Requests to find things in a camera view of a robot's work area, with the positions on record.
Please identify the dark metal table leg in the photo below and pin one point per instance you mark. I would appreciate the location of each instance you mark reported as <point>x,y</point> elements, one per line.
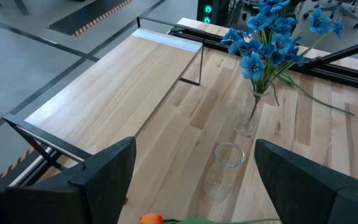
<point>20,6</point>

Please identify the black mat with hazard stripe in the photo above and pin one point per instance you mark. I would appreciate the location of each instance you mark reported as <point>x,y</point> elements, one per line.
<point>9,168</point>
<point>85,15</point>

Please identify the black aluminium rig frame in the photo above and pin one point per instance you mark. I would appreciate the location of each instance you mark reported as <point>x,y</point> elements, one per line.
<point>353,79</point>

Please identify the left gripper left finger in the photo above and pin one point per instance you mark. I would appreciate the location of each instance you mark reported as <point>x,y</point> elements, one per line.
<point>110,180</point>

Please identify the grey office chair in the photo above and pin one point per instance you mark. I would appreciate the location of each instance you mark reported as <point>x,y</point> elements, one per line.
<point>357,25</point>

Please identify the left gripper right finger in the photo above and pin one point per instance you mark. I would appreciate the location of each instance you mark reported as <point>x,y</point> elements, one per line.
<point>306,193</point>

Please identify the wooden shelf with black frame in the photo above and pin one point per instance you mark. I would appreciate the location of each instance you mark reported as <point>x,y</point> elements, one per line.
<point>104,93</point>

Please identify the blue artificial flower bunch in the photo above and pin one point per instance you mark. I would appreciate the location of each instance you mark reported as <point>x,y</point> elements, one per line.
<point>252,65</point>

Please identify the orange artificial tulip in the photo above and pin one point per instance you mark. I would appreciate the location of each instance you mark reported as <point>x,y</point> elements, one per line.
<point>151,219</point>

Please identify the black box with green lights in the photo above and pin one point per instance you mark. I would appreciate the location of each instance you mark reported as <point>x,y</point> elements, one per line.
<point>201,14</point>

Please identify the clear glass vase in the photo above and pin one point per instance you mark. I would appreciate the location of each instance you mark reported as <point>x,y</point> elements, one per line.
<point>244,124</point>
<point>219,183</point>

